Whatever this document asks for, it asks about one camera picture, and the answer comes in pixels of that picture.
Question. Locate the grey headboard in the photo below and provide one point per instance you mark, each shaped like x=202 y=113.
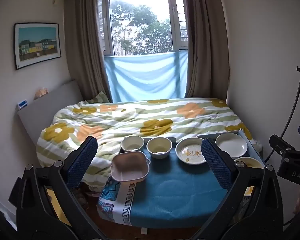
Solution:
x=52 y=105

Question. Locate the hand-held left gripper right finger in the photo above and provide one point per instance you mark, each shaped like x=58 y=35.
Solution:
x=216 y=165

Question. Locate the small plush toy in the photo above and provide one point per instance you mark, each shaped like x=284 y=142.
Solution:
x=41 y=92

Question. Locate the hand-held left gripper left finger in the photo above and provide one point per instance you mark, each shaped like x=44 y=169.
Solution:
x=82 y=160

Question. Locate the light blue window cloth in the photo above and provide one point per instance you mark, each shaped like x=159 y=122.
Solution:
x=145 y=77

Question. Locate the light blue table side guard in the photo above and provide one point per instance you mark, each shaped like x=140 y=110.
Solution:
x=252 y=146

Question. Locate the floral striped duvet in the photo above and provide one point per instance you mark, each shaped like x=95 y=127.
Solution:
x=130 y=120

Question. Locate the yellowish round bowl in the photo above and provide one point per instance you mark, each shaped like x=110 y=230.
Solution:
x=250 y=162

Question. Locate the plain white plate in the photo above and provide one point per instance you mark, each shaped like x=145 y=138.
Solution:
x=231 y=143

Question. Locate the framed houses picture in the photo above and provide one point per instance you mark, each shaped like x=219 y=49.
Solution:
x=37 y=45

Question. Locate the cartoon print plate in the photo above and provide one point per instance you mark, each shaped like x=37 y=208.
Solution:
x=190 y=152

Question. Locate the pink square bowl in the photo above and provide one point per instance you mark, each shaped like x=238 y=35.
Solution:
x=130 y=165

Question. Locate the blue patterned tablecloth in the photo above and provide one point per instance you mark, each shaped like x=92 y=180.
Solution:
x=177 y=192

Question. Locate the brown curtain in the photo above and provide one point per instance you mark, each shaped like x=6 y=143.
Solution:
x=207 y=42
x=85 y=55

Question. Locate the small blue white box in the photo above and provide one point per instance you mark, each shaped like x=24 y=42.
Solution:
x=22 y=103

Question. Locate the cream round bowl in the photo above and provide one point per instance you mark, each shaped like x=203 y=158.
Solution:
x=132 y=143
x=159 y=146

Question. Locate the green patterned pillow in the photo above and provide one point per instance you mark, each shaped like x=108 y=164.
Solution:
x=100 y=98

